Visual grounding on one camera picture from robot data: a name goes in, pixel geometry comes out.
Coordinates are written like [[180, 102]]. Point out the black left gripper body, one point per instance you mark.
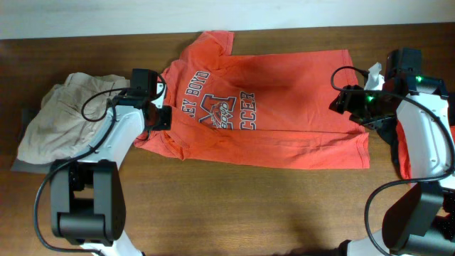
[[163, 119]]

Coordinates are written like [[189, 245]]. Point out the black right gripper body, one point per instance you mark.
[[365, 107]]

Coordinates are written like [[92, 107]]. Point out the orange soccer t-shirt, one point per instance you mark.
[[259, 110]]

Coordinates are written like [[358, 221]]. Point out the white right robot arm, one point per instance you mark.
[[422, 221]]

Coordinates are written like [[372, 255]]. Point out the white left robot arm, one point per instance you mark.
[[87, 206]]

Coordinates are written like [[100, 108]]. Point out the red patterned garment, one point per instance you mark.
[[402, 153]]

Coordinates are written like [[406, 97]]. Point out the beige folded shorts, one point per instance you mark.
[[65, 123]]

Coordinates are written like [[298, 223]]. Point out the grey folded garment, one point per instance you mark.
[[27, 115]]

